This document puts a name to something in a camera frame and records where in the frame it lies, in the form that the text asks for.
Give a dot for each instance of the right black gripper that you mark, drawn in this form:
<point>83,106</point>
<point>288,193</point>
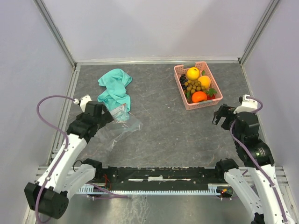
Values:
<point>224,110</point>

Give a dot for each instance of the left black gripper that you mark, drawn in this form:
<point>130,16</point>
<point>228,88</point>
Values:
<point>106,117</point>

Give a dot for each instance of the clear zip top bag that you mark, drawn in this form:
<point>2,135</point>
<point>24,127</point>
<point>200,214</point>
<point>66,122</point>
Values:
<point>123,125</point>

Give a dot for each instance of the orange persimmon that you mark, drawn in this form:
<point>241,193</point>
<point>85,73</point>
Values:
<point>199,96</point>

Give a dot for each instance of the yellow orange peach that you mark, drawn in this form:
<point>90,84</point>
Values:
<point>205,81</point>

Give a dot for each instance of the yellow lemon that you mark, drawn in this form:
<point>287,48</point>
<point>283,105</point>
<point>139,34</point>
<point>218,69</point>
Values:
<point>193,74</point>

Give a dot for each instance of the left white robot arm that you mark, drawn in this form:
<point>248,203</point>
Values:
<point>51,193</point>

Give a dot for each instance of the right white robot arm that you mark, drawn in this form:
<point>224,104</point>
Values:
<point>265,204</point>

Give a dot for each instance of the red strawberries with leaves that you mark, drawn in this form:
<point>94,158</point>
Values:
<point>211,94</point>

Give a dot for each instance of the teal cloth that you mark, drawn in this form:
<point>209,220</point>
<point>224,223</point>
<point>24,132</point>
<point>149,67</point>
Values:
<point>115,81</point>

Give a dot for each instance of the brown longan bunch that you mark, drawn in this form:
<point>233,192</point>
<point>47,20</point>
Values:
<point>193,86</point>

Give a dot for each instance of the dark grape bunch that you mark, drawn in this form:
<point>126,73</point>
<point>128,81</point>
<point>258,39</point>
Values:
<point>183,81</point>

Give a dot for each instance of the pink plastic basket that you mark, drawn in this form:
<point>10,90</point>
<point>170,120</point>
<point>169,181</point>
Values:
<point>204,71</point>

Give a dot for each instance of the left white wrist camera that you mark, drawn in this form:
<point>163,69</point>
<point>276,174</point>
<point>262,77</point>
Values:
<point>82,102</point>

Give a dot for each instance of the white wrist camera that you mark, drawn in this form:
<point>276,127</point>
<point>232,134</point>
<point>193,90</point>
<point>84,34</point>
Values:
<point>248,104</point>
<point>82,102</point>

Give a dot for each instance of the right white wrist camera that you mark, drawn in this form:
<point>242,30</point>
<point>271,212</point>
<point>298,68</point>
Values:
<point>248,104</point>

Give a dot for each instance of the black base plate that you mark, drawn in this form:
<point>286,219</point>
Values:
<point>127,178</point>

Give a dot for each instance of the light blue cable duct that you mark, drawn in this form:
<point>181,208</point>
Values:
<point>211,191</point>

